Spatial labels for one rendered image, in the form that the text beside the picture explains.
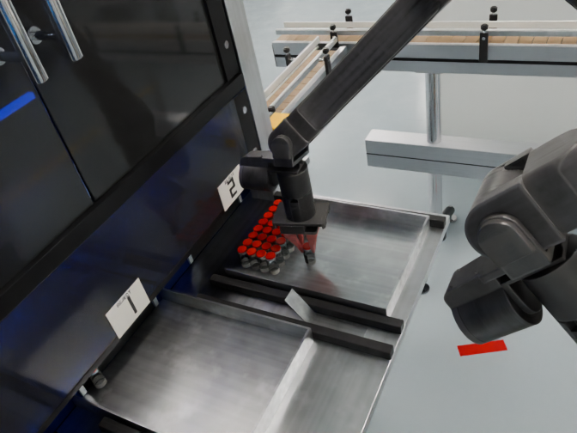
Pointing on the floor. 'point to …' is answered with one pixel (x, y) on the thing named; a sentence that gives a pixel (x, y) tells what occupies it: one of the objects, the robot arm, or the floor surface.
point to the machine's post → (240, 31)
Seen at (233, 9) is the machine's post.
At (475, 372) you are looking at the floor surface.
